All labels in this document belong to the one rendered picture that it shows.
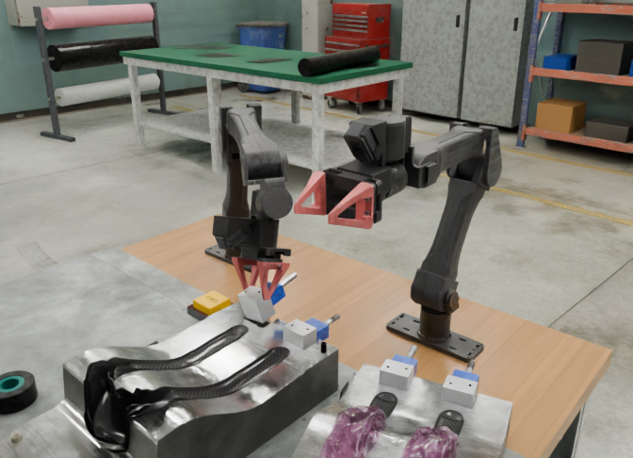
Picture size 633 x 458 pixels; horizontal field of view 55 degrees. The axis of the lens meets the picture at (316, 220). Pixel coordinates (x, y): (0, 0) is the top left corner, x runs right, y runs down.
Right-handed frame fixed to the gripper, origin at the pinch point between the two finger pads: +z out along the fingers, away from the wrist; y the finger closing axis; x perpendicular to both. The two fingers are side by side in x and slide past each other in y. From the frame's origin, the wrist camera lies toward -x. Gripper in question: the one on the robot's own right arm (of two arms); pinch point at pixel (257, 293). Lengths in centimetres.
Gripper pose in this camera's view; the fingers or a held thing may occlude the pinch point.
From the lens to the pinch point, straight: 116.6
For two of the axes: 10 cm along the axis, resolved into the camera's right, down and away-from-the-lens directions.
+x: 6.7, 0.6, 7.4
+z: -1.0, 10.0, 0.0
